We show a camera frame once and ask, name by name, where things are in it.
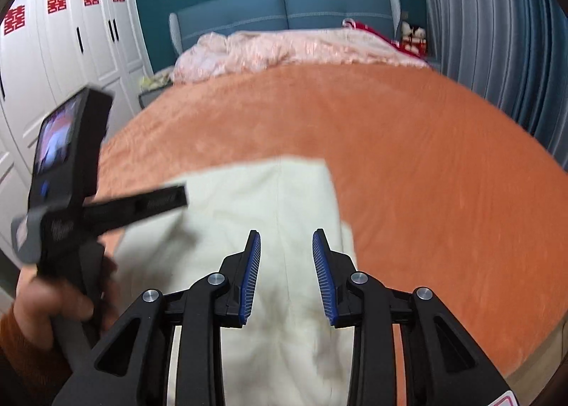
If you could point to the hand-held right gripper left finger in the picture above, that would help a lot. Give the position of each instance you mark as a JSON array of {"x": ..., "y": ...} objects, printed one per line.
[{"x": 249, "y": 275}]

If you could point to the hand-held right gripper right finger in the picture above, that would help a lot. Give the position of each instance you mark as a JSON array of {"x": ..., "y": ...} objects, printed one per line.
[{"x": 323, "y": 275}]

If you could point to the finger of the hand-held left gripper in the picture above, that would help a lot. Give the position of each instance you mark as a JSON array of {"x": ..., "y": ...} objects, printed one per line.
[{"x": 146, "y": 204}]

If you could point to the cream garment with tan trim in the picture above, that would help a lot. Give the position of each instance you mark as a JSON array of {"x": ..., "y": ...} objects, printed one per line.
[{"x": 266, "y": 211}]

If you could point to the person's left forearm orange sleeve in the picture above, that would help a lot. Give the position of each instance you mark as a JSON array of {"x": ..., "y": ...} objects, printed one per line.
[{"x": 26, "y": 357}]

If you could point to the person's left hand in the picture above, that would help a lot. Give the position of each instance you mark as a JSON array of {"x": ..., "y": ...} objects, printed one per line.
[{"x": 49, "y": 299}]

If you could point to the white wardrobe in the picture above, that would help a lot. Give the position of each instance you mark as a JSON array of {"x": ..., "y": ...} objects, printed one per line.
[{"x": 57, "y": 77}]

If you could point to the blue nightstand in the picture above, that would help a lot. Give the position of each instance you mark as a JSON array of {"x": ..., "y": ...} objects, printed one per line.
[{"x": 148, "y": 97}]

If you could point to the cream cloth pile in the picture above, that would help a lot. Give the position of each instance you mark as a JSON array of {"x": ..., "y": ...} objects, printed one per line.
[{"x": 155, "y": 80}]

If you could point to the orange bed blanket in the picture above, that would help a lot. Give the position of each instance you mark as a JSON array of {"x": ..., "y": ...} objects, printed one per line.
[{"x": 421, "y": 157}]

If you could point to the pink quilt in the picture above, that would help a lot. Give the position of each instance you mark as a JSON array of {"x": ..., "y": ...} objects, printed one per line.
[{"x": 288, "y": 49}]

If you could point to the blue upholstered headboard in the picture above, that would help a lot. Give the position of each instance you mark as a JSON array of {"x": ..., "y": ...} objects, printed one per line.
[{"x": 266, "y": 11}]

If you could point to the red cloth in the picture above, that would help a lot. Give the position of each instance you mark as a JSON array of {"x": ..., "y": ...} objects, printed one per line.
[{"x": 377, "y": 31}]

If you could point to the plush toy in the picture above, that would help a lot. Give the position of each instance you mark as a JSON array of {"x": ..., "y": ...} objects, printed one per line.
[{"x": 413, "y": 35}]

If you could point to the grey curtain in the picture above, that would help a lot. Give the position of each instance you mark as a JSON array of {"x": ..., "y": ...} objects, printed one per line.
[{"x": 488, "y": 33}]

